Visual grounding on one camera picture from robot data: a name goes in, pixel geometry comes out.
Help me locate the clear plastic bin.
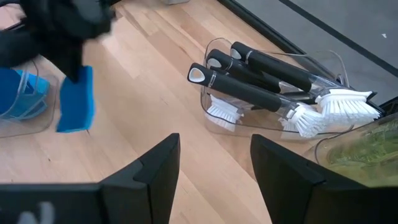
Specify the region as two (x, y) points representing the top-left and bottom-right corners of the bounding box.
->
(200, 37), (355, 142)
(0, 60), (60, 139)
(303, 111), (398, 189)

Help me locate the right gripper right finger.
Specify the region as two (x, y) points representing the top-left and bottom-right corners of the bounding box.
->
(250, 134), (398, 224)

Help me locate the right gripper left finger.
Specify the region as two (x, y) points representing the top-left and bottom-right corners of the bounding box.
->
(0, 133), (182, 224)

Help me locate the clear yellow soap pump bottle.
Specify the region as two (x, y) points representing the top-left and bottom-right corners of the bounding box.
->
(323, 119), (398, 187)

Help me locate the blue kitchen sponge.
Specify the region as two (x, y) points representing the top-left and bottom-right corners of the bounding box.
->
(7, 93), (49, 121)
(17, 70), (51, 97)

